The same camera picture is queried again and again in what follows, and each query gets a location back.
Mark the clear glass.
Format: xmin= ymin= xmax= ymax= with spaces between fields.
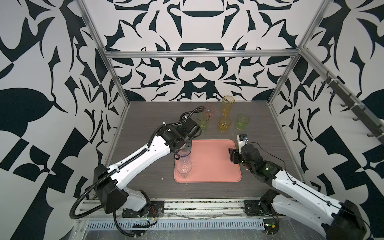
xmin=176 ymin=158 xmax=193 ymax=179

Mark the green glass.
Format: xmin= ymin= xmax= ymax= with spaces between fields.
xmin=197 ymin=111 xmax=211 ymax=132
xmin=236 ymin=114 xmax=250 ymax=130

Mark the short amber glass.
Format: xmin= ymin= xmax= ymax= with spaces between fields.
xmin=218 ymin=116 xmax=232 ymax=133

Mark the pink glass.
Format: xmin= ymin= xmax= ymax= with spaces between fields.
xmin=205 ymin=104 xmax=217 ymax=119

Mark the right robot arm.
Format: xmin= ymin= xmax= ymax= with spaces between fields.
xmin=229 ymin=143 xmax=373 ymax=240

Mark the white cable duct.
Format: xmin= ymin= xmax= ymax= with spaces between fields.
xmin=85 ymin=218 xmax=266 ymax=231

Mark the small circuit board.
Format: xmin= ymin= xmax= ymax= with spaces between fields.
xmin=263 ymin=219 xmax=280 ymax=236

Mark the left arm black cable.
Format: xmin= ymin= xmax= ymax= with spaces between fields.
xmin=112 ymin=209 xmax=157 ymax=238

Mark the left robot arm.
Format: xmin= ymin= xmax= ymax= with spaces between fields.
xmin=69 ymin=118 xmax=201 ymax=220

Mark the tall amber glass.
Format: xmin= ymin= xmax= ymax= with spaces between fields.
xmin=221 ymin=96 xmax=235 ymax=116

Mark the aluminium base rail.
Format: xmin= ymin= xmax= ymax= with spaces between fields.
xmin=76 ymin=197 xmax=331 ymax=220

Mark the pink tray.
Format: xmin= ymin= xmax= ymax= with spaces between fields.
xmin=174 ymin=140 xmax=242 ymax=184

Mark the blue glass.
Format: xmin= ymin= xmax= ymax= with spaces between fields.
xmin=176 ymin=149 xmax=192 ymax=159

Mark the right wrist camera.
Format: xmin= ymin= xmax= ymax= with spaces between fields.
xmin=237 ymin=134 xmax=249 ymax=151

